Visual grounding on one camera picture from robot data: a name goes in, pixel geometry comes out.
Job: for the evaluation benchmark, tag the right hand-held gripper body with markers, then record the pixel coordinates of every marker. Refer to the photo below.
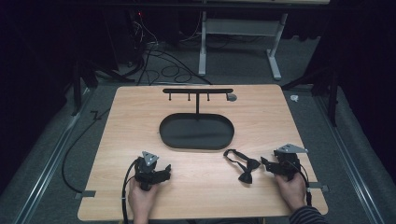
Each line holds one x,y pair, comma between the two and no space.
288,163

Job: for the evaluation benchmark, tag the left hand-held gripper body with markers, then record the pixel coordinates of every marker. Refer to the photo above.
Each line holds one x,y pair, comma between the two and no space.
146,174

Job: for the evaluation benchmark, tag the black bow tie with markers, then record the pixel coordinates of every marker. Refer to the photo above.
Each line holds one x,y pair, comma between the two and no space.
244,168

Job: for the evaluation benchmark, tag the person's left hand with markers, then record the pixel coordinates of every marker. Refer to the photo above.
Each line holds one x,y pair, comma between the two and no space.
141,199

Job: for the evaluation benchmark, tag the person's right hand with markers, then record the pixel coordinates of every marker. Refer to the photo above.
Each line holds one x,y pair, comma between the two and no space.
292,191

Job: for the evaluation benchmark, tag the grey tape strip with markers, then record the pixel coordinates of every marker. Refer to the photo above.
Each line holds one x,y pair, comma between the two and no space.
85,194
319,186

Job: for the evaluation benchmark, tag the black hanger stand with tray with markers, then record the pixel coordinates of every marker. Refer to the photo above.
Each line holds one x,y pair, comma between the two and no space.
196,132

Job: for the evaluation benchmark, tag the small white crumpled scrap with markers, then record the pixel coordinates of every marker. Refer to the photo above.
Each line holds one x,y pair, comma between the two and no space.
294,98

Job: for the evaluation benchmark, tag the small grey round disc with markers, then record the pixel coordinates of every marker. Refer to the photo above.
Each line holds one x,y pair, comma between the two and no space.
232,97

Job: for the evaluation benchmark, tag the black metal stand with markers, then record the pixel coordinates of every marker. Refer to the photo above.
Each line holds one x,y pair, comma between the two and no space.
82,81
330,90

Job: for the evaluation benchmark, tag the dark computer tower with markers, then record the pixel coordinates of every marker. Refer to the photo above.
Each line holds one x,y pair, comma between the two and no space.
140,31

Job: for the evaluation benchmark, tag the metal floor rail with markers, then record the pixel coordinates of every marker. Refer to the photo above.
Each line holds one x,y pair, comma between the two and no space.
345,155
46,168

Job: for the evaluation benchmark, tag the white metal desk frame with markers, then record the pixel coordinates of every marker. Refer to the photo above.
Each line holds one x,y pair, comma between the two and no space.
239,28

